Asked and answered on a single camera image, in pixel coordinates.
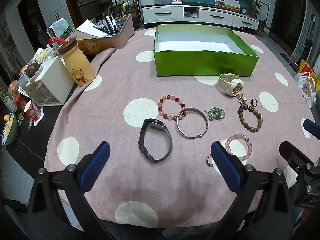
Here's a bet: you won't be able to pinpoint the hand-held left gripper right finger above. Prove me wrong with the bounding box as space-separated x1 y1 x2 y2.
211 141 298 240

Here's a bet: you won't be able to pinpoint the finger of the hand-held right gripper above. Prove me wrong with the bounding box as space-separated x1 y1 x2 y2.
303 119 320 140
279 141 316 174

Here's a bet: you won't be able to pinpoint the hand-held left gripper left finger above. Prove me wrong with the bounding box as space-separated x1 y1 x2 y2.
26 141 118 240

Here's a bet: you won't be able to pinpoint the pink bead bracelet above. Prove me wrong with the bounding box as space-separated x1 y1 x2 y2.
224 134 253 162

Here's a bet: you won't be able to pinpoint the brown wooden bead bracelet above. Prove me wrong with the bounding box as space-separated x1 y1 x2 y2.
237 98 263 133

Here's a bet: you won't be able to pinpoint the silver bangle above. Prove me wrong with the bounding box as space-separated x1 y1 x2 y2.
176 107 209 139

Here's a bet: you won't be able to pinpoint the black smart band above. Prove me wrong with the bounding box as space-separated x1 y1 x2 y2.
137 118 173 163

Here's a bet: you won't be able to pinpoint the cream wrist watch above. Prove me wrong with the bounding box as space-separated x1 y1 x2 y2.
218 72 244 97

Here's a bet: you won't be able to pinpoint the green cardboard box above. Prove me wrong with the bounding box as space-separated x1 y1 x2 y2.
153 24 260 77

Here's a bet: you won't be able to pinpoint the pink polka-dot tablecloth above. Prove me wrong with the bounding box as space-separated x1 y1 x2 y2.
44 26 320 233

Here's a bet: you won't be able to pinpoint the white plastic bag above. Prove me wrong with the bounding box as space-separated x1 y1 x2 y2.
294 71 317 108

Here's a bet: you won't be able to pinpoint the yellow bag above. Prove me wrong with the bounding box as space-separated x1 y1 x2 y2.
297 59 320 78

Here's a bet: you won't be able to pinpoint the red capped jar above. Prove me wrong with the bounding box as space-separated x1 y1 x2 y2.
24 100 42 119

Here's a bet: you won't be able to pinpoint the white drawer organizer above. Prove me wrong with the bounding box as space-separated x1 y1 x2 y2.
24 55 75 106

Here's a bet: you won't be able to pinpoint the bowl of food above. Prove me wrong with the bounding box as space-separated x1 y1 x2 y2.
0 114 18 145

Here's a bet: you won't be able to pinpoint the yellow bear bottle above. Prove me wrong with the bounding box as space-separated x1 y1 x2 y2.
49 37 95 87

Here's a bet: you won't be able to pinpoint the brown round bun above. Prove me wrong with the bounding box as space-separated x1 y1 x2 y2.
26 63 41 78

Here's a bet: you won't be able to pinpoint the small potted plant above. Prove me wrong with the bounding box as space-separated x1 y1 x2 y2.
256 19 270 36

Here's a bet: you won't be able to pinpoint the orange snack packet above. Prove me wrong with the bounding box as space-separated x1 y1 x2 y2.
77 39 100 55

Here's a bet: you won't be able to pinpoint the pink storage box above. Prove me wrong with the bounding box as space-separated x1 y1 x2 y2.
85 14 135 50

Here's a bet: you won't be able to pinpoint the white papers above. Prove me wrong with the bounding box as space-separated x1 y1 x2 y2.
75 19 113 38

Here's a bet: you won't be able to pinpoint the tall potted plant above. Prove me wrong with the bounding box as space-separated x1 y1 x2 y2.
249 0 263 18

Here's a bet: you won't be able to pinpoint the bunch of pens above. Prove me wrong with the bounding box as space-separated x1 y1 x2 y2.
96 6 118 34

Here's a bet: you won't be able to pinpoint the green and white packet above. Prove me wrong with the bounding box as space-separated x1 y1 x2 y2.
47 18 75 39

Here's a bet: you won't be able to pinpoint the white and yellow calendar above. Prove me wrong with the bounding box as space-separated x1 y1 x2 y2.
223 0 240 10

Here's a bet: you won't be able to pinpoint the white tv cabinet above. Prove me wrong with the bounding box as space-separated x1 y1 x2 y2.
141 1 260 30

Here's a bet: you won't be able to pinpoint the plants in dark planter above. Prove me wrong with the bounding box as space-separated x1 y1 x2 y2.
112 1 143 29

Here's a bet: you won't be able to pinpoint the green jade bracelet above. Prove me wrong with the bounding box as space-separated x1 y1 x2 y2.
204 107 226 122

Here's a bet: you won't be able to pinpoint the red bead bracelet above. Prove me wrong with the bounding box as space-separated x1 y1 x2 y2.
158 94 187 121

